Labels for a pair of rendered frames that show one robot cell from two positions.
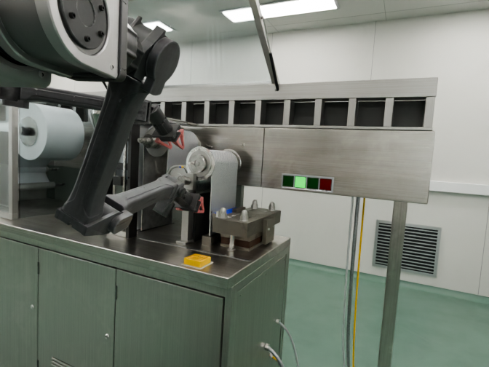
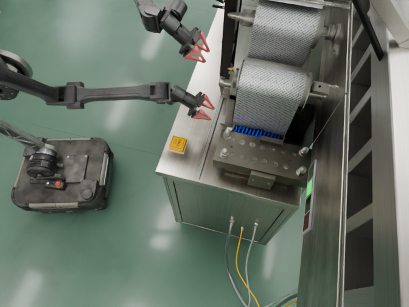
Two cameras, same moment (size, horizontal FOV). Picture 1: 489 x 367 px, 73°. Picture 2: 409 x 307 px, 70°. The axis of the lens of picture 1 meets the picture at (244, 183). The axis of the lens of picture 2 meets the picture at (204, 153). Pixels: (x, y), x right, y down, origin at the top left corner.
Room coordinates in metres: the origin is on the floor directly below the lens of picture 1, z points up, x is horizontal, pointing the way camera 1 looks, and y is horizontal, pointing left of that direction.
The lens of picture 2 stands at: (1.15, -0.57, 2.11)
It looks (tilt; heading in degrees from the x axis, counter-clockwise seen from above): 61 degrees down; 79
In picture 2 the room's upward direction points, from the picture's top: straight up
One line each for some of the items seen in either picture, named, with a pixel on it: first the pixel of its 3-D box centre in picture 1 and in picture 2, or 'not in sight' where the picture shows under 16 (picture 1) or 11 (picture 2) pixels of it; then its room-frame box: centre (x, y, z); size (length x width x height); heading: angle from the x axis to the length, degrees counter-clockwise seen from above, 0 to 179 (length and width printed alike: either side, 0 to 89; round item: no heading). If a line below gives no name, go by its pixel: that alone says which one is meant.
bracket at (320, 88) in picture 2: not in sight; (320, 88); (1.70, 0.07, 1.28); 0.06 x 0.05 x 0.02; 155
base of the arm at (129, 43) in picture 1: (108, 44); not in sight; (0.50, 0.21, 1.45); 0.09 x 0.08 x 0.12; 81
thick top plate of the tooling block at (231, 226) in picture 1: (249, 220); (262, 157); (1.50, -0.03, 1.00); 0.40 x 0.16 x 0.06; 155
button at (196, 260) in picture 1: (197, 260); (177, 144); (1.15, 0.15, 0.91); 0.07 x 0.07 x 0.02; 65
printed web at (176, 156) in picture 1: (190, 180); (271, 77); (1.60, 0.26, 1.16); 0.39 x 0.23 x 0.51; 65
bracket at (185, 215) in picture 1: (185, 208); (228, 102); (1.41, 0.25, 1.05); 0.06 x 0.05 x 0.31; 155
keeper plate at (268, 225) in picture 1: (268, 230); (260, 181); (1.48, -0.12, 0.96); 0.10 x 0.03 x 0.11; 155
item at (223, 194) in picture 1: (223, 196); (261, 119); (1.52, 0.09, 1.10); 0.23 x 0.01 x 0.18; 155
